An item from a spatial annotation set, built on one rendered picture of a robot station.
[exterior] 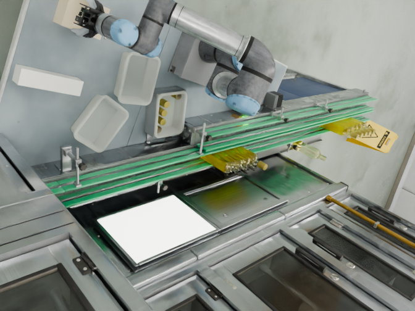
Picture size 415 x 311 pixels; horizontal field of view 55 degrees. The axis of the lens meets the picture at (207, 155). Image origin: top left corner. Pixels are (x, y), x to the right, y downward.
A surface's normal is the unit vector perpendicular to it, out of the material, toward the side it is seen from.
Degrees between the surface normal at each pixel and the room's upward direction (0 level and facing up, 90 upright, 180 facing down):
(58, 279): 90
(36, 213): 90
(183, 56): 90
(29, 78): 0
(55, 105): 0
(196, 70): 1
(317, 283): 90
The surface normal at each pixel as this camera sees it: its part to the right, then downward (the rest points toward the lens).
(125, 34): 0.64, 0.41
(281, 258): 0.14, -0.89
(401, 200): -0.75, 0.20
